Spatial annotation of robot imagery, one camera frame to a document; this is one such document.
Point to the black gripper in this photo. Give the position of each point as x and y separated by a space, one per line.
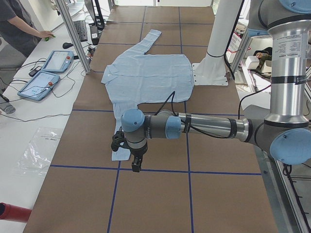
138 154

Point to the light blue button shirt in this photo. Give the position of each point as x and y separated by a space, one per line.
136 77

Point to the clear plastic bag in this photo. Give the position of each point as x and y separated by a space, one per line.
38 155

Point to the lower blue teach pendant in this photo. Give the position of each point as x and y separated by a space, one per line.
39 86

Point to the blue teach pendant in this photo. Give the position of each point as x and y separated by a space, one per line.
58 61
39 86

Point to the upper blue teach pendant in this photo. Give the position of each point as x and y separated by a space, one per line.
58 61

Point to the red cylinder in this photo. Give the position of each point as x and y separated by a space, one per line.
14 213

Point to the black phone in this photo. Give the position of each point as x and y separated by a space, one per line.
34 71

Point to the black computer mouse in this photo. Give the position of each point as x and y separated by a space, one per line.
67 45

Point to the black keyboard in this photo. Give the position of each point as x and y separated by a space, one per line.
80 26

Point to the person in grey shirt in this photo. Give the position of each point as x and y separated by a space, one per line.
17 28

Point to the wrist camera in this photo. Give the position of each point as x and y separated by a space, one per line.
118 141

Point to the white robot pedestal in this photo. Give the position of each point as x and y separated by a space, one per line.
211 70

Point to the aluminium frame post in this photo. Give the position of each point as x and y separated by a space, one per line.
64 12

